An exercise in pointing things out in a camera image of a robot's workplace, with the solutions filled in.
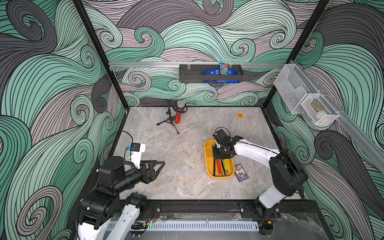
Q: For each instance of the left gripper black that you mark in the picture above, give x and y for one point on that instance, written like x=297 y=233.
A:
x=145 y=176

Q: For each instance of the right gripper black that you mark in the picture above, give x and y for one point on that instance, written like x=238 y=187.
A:
x=217 y=155

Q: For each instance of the red handled hex key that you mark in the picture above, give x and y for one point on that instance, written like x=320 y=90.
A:
x=218 y=169

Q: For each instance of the yellow handled hex key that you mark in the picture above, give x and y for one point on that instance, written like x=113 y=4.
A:
x=224 y=167

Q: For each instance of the orange handled hex key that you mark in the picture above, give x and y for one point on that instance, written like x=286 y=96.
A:
x=222 y=172

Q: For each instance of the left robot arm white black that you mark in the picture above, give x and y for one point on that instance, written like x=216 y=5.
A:
x=98 y=207

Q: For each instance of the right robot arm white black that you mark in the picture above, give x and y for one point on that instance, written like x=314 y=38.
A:
x=288 y=174

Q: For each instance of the yellow storage tray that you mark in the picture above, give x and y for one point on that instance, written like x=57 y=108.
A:
x=208 y=150

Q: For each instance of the playing card box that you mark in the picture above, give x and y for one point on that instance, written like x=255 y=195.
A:
x=240 y=173

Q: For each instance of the black tripod microphone stand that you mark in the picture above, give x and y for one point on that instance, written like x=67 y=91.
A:
x=171 y=105

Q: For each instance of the red silver microphone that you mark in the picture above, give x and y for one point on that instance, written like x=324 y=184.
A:
x=180 y=105

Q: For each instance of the blue snack package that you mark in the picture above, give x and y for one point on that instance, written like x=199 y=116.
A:
x=222 y=70

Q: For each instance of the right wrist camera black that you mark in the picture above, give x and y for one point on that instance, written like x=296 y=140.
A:
x=221 y=137

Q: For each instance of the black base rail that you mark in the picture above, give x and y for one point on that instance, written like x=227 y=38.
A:
x=246 y=209

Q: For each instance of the white slotted cable duct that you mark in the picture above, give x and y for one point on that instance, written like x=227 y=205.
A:
x=221 y=226

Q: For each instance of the black wall basket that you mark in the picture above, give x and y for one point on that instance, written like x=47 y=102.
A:
x=193 y=74

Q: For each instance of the clear wall bin large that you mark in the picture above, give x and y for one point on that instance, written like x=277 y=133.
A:
x=294 y=85

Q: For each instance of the clear wall bin small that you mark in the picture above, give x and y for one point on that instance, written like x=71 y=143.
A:
x=319 y=110

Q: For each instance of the aluminium wall rail back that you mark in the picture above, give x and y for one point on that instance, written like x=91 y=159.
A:
x=153 y=64

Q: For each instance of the aluminium wall rail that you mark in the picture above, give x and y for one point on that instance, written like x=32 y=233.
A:
x=370 y=149
x=153 y=64

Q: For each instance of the aluminium wall rail right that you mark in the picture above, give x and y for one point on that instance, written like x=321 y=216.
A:
x=370 y=149

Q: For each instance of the black corner frame post right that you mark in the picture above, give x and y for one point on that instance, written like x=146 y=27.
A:
x=309 y=26

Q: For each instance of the black corner frame post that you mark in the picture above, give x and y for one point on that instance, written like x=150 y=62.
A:
x=97 y=44
x=309 y=26

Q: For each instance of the black corner frame post left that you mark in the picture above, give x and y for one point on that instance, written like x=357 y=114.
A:
x=97 y=44

